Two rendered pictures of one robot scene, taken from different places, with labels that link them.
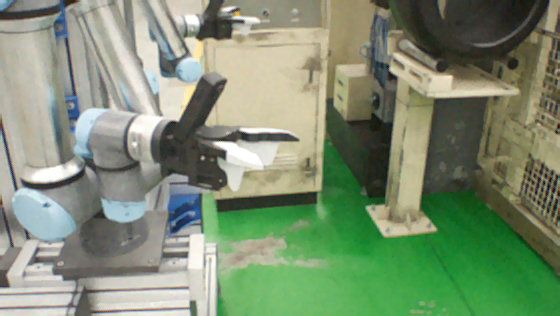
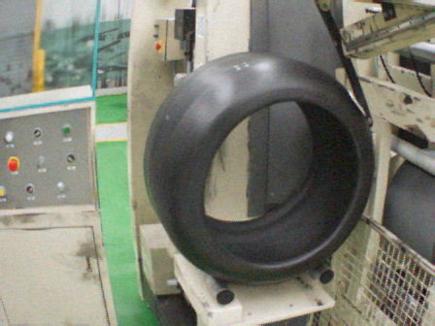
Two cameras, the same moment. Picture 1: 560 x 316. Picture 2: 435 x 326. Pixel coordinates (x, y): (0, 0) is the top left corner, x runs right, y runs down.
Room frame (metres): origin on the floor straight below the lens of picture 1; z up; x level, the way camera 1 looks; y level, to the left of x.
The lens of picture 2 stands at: (0.64, -0.42, 1.57)
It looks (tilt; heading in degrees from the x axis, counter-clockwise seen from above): 17 degrees down; 352
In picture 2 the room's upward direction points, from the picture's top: 1 degrees clockwise
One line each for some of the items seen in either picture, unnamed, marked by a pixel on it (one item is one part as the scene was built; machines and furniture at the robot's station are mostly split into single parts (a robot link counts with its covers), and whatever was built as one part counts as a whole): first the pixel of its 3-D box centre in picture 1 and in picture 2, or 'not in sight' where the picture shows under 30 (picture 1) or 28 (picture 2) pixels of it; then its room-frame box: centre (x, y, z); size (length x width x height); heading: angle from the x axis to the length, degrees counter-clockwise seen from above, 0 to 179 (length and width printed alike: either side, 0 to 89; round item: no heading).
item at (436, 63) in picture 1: (421, 54); (205, 268); (1.89, -0.56, 0.90); 0.35 x 0.05 x 0.05; 9
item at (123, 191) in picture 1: (127, 182); not in sight; (0.79, 0.25, 0.94); 0.11 x 0.08 x 0.11; 159
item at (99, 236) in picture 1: (111, 217); not in sight; (0.96, 0.35, 0.77); 0.15 x 0.15 x 0.10
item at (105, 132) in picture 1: (113, 134); not in sight; (0.78, 0.26, 1.04); 0.11 x 0.08 x 0.09; 69
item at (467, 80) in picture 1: (450, 78); (252, 290); (1.92, -0.70, 0.80); 0.37 x 0.36 x 0.02; 99
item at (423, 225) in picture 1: (400, 216); not in sight; (2.16, -0.64, 0.02); 0.27 x 0.27 x 0.04; 9
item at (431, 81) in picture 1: (418, 70); (205, 286); (1.89, -0.56, 0.83); 0.36 x 0.09 x 0.06; 9
